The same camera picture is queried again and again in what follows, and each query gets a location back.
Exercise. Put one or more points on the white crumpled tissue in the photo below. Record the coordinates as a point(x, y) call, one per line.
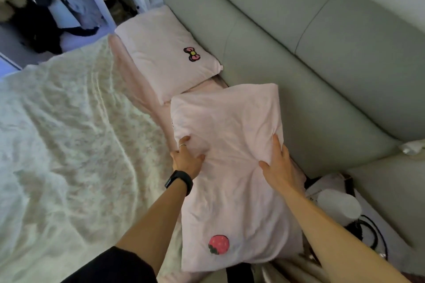
point(413, 147)

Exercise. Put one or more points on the white floral duvet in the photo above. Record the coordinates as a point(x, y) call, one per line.
point(73, 146)

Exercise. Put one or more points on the person's right thumb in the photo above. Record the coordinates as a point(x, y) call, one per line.
point(266, 167)

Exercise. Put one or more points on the person's left forearm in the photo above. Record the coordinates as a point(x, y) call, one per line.
point(156, 219)

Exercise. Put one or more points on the person's right forearm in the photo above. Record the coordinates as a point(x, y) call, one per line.
point(335, 243)

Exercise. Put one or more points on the pile of dark clothes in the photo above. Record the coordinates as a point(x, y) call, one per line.
point(36, 24)

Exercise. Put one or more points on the grey hanging garment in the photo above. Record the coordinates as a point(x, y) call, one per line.
point(83, 7)

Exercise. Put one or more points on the white bedside table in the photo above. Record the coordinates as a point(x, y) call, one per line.
point(385, 246)

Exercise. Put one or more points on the grey-green padded side panel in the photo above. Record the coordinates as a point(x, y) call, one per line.
point(391, 190)

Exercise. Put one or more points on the pink pillow with strawberry print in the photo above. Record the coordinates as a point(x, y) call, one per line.
point(232, 166)

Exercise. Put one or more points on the white cylindrical appliance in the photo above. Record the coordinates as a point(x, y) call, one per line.
point(338, 206)

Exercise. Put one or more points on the person's right middle finger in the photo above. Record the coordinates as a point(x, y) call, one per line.
point(286, 155)

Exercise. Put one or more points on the black sleeve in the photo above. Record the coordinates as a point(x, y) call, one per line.
point(113, 268)

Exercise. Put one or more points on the person's left hand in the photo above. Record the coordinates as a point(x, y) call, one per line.
point(185, 165)

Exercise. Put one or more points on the grey-green padded headboard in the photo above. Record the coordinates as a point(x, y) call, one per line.
point(298, 54)

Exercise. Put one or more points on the black wrist band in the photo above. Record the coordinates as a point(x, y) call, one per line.
point(181, 178)

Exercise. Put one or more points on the pink pillow with bow print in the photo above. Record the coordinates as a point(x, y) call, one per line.
point(159, 50)

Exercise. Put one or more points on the person's left thumb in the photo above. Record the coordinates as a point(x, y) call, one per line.
point(199, 160)

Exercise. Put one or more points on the person's right hand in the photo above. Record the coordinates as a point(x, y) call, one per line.
point(282, 175)

